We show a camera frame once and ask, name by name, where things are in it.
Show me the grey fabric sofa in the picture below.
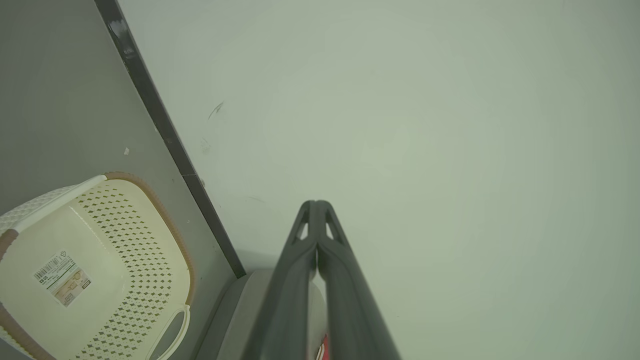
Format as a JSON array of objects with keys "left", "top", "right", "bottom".
[{"left": 195, "top": 269, "right": 329, "bottom": 360}]

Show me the cream perforated laundry basket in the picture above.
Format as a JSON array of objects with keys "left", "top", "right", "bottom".
[{"left": 0, "top": 171, "right": 195, "bottom": 360}]

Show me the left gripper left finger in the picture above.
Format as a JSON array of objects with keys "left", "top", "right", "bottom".
[{"left": 242, "top": 200, "right": 319, "bottom": 360}]

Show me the white barcode label sticker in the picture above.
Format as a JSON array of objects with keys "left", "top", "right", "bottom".
[{"left": 33, "top": 250, "right": 93, "bottom": 308}]

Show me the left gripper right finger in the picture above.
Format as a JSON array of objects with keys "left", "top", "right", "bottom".
[{"left": 316, "top": 200, "right": 402, "bottom": 360}]

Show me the black baseboard strip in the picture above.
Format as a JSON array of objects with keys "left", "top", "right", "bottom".
[{"left": 94, "top": 0, "right": 247, "bottom": 280}]

